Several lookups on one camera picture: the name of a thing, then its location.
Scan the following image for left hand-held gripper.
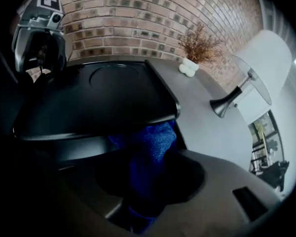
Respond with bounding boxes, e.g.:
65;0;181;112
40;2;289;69
11;0;68;74

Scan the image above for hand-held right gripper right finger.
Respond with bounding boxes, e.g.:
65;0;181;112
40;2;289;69
162;149;282;235

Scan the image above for dried plant in white vase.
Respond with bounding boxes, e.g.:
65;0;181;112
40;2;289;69
177;22;224;78

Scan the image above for black box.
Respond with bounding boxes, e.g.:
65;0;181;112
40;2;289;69
12;59;188;165

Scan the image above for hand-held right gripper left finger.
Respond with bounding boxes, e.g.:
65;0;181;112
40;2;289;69
26;158;129;237

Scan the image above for white shade table lamp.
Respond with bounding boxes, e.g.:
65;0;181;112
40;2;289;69
209;30;293;123

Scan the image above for blue cloth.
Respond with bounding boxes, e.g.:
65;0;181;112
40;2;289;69
108;121;178;236

